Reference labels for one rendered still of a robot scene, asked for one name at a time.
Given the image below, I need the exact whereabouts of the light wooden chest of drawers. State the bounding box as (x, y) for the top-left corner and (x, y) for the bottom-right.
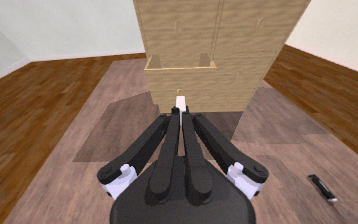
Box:
(133, 0), (311, 112)

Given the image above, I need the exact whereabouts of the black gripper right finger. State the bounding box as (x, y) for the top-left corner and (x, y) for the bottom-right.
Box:
(181, 96), (269, 200)

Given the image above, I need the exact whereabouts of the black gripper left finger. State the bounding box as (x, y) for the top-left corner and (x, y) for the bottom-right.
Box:
(97, 96), (181, 200)

